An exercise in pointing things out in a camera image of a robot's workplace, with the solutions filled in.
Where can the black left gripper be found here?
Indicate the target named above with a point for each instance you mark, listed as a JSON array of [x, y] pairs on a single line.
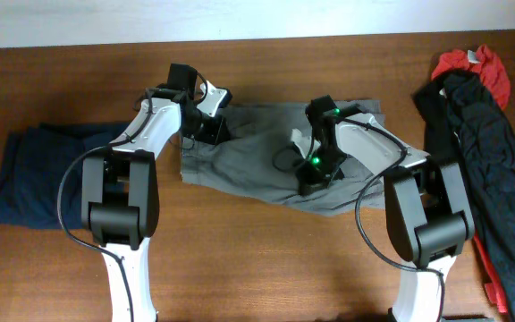
[[215, 132]]

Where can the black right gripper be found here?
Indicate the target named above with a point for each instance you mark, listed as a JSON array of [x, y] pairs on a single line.
[[307, 181]]

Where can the grey shorts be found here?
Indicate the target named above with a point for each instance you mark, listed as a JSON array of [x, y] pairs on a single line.
[[254, 163]]

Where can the navy blue garment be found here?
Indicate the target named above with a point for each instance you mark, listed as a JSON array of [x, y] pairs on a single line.
[[34, 162]]

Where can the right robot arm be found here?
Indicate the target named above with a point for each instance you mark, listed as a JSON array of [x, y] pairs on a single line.
[[428, 216]]

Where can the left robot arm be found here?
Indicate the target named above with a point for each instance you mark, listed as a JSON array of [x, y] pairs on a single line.
[[120, 201]]

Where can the black garment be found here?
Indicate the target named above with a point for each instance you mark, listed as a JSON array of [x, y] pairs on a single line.
[[464, 121]]

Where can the red garment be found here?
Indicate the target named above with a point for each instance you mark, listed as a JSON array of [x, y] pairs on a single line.
[[485, 63]]

